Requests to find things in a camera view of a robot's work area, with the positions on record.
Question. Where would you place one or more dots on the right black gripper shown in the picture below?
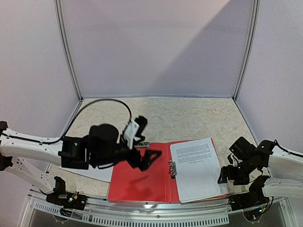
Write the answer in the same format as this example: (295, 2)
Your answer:
(227, 175)

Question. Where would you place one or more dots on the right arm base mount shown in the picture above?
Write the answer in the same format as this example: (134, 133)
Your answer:
(252, 198)

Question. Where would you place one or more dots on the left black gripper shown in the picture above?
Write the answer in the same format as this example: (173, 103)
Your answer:
(145, 163)

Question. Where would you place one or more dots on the printed paper sheet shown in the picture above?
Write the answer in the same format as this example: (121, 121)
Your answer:
(94, 173)
(198, 170)

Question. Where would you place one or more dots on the red file folder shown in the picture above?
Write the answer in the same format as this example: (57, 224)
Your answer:
(152, 185)

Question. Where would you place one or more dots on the left aluminium corner post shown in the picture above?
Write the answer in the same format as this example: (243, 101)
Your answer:
(66, 49)

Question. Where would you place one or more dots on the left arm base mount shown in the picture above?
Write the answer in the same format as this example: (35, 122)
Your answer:
(68, 200)

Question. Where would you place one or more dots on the aluminium corner post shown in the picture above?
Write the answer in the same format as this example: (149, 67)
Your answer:
(248, 48)
(66, 49)

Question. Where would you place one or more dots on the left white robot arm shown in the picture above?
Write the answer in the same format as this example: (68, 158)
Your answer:
(99, 149)

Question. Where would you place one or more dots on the aluminium front rail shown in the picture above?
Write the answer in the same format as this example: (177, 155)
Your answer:
(99, 212)

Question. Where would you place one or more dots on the chrome top board clip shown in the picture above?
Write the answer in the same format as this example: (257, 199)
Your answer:
(142, 145)

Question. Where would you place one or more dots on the chrome spine lever clip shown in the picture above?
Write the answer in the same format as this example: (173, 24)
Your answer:
(172, 169)

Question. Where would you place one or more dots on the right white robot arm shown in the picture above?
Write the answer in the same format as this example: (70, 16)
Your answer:
(268, 154)

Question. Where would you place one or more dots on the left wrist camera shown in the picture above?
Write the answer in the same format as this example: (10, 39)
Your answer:
(132, 134)

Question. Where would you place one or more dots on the right aluminium corner post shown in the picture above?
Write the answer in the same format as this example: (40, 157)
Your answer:
(248, 48)

